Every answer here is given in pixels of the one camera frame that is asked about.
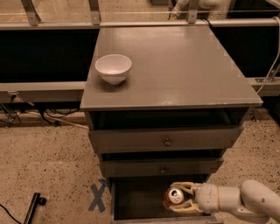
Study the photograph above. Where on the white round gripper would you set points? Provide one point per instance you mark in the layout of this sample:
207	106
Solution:
206	193

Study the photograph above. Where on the red coke can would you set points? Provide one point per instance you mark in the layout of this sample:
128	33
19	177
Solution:
173	197

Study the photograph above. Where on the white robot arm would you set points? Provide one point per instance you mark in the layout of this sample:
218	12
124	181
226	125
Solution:
252	201

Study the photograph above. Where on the brass middle drawer knob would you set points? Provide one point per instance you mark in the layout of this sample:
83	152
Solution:
162	170

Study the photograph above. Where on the brass drawer knob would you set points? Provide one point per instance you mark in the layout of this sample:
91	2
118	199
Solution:
162	170
167	142

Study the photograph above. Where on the grey open bottom drawer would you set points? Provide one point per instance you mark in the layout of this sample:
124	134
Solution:
139	200

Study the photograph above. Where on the brass top drawer knob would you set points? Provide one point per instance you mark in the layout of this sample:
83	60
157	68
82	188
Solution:
167	142

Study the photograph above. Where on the grey top drawer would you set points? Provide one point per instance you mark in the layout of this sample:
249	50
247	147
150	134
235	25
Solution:
147	140

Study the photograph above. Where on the grey middle drawer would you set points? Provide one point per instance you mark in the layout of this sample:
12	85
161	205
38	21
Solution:
151	167

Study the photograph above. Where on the grey wooden drawer cabinet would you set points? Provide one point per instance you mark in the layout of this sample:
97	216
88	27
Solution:
181	77

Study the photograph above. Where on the blue tape X mark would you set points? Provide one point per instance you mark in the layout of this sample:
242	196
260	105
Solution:
98	192

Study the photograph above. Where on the white ceramic bowl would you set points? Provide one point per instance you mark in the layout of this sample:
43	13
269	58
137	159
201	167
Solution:
113	68

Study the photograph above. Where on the black bar tool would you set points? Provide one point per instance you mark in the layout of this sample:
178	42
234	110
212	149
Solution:
37	200

